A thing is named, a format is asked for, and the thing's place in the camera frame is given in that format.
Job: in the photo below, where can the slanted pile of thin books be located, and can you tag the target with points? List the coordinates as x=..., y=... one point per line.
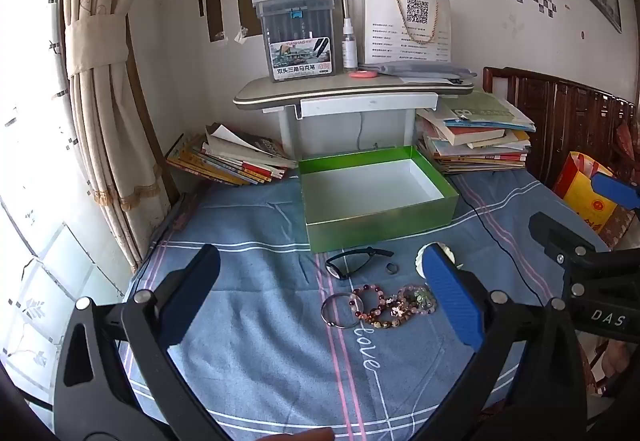
x=225, y=156

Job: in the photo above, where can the clear marker pen box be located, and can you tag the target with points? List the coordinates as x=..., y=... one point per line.
x=295, y=41

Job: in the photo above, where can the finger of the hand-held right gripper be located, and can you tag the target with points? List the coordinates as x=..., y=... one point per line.
x=617, y=190
x=555, y=233

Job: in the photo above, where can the blue striped bedsheet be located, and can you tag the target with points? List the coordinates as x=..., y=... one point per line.
x=270, y=321

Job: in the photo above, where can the green cardboard box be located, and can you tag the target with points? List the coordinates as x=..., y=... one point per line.
x=380, y=221

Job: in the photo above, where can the person's left hand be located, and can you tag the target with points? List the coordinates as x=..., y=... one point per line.
x=305, y=435

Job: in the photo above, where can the small grey desk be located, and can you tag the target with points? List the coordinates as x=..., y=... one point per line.
x=350, y=93

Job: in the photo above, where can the yellow and red bag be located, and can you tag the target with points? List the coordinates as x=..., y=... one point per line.
x=580, y=193

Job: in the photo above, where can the beige curtain tie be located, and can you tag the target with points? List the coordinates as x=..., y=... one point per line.
x=97, y=43

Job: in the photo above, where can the tall stack of books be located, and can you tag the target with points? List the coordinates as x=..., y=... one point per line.
x=475, y=136

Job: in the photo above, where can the white paper bag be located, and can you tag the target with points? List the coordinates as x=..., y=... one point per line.
x=400, y=21

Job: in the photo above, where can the black eyeglasses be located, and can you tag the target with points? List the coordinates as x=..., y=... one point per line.
x=370, y=252

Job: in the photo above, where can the white spray bottle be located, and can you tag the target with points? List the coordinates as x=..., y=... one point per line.
x=349, y=48

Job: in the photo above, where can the silver bangle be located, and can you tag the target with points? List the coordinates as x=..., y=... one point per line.
x=325, y=313

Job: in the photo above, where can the pink round disc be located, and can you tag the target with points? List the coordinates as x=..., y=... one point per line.
x=363, y=74

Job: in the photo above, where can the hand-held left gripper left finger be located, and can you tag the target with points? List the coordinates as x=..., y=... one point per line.
x=192, y=293

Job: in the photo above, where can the beige curtain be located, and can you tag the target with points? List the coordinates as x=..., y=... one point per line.
x=105, y=131

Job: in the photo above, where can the frosted glass window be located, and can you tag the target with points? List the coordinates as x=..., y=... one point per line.
x=40, y=171

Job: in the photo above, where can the white flower ornament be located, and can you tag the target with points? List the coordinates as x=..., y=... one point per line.
x=419, y=258

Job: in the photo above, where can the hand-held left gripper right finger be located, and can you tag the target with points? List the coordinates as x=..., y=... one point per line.
x=450, y=293

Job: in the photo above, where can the grey folded cloth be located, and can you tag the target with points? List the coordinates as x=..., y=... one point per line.
x=425, y=69

